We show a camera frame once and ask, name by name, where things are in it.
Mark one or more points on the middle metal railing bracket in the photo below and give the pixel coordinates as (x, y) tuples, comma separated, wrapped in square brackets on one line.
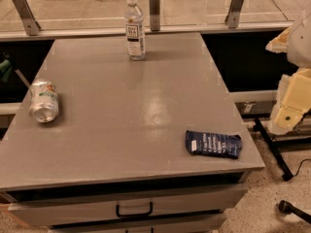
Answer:
[(154, 7)]

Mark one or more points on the dark blue snack bag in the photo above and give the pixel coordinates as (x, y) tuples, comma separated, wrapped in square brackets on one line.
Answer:
[(213, 144)]

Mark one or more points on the clear plastic water bottle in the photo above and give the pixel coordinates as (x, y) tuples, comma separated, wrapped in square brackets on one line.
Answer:
[(134, 30)]

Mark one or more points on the grey drawer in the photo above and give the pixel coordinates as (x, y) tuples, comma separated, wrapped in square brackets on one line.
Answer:
[(100, 208), (203, 223)]

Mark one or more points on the metal railing bracket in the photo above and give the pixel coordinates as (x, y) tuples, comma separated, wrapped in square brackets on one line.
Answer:
[(154, 7), (30, 24), (233, 15)]

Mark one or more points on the left metal railing bracket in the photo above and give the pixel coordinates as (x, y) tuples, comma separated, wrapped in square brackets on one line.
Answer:
[(30, 24)]

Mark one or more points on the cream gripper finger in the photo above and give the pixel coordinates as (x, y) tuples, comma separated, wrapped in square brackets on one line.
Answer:
[(280, 43)]

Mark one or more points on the green object at left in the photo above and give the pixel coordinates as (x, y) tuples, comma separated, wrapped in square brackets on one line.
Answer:
[(5, 70)]

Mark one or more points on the grey lower drawer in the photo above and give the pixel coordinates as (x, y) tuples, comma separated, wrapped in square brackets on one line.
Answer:
[(203, 223)]

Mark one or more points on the grey upper drawer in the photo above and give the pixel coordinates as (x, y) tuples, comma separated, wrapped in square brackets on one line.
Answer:
[(100, 208)]

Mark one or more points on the black drawer handle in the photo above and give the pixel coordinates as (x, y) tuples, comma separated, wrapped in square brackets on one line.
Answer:
[(145, 209)]

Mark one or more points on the right metal railing bracket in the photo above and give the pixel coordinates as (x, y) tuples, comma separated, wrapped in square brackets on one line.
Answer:
[(233, 15)]

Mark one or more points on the crushed silver soda can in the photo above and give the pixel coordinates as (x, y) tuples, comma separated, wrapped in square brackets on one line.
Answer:
[(44, 106)]

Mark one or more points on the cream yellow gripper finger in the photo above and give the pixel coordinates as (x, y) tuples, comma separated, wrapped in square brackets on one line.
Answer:
[(293, 101)]

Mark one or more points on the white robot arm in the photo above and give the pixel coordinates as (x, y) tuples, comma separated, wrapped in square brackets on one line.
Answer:
[(299, 44)]

